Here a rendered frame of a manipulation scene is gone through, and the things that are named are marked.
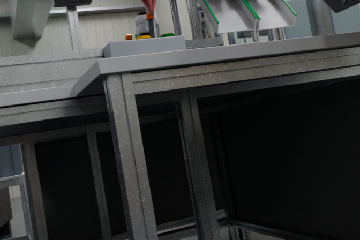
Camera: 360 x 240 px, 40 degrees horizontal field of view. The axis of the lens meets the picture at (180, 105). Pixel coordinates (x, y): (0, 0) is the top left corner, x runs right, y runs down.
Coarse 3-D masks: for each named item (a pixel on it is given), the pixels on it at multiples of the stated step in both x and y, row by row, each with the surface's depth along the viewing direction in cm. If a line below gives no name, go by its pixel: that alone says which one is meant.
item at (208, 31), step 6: (186, 0) 251; (198, 6) 246; (204, 18) 246; (192, 24) 249; (204, 24) 246; (210, 24) 246; (192, 30) 249; (204, 30) 246; (210, 30) 246; (192, 36) 251; (204, 36) 245; (210, 36) 246; (216, 36) 248
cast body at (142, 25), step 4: (140, 12) 154; (144, 12) 154; (140, 16) 153; (144, 16) 153; (136, 20) 155; (140, 20) 153; (144, 20) 153; (136, 24) 155; (140, 24) 151; (144, 24) 152; (136, 28) 156; (140, 28) 152; (144, 28) 151; (148, 28) 152; (136, 32) 157; (140, 32) 152; (144, 32) 151; (148, 32) 152
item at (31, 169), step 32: (160, 128) 311; (32, 160) 247; (64, 160) 288; (160, 160) 309; (32, 192) 245; (64, 192) 286; (160, 192) 306; (32, 224) 273; (64, 224) 284; (96, 224) 290; (160, 224) 299
